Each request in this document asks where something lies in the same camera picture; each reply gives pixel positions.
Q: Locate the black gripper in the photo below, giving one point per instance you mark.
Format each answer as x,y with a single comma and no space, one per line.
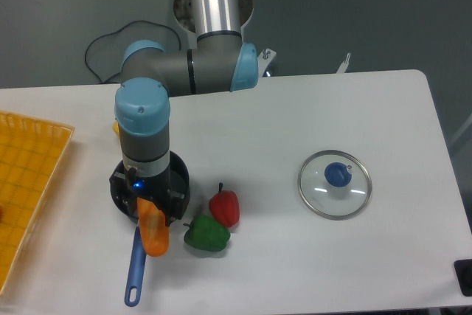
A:
168,190

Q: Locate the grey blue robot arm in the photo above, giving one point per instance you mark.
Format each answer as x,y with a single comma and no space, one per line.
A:
220,61

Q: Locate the green bell pepper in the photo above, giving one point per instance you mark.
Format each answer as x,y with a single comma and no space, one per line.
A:
207,234

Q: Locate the red bell pepper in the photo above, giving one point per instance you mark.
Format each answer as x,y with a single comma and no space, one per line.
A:
224,207

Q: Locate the yellow bell pepper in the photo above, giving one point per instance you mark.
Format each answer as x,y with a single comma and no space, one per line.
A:
115,128

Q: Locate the yellow plastic basket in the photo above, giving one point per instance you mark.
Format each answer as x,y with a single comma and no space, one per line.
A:
31,152

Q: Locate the glass lid blue knob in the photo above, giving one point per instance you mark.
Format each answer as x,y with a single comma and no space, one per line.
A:
334,185

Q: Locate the black corner object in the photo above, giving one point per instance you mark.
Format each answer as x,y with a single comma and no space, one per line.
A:
463,273

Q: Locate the black pot blue handle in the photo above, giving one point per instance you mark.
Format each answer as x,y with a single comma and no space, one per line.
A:
136,270

